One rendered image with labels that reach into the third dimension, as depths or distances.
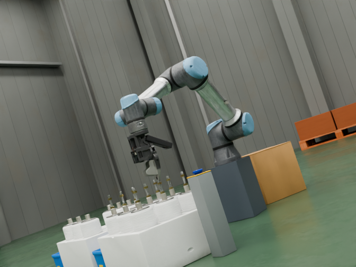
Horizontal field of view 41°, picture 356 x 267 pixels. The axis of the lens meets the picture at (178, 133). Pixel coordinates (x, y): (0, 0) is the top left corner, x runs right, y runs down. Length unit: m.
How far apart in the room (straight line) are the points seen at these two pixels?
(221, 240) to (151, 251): 0.26
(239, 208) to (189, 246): 0.69
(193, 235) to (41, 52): 9.93
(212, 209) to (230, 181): 0.72
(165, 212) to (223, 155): 0.73
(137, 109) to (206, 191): 0.43
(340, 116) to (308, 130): 0.52
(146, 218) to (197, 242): 0.23
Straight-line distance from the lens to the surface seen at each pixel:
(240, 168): 2.48
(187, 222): 1.88
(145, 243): 1.78
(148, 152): 1.89
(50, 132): 10.80
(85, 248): 2.30
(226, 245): 1.82
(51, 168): 10.52
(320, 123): 7.48
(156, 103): 2.00
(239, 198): 2.50
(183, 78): 2.28
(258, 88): 9.03
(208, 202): 1.78
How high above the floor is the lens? 0.37
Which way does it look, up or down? 4 degrees up
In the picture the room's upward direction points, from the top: 18 degrees counter-clockwise
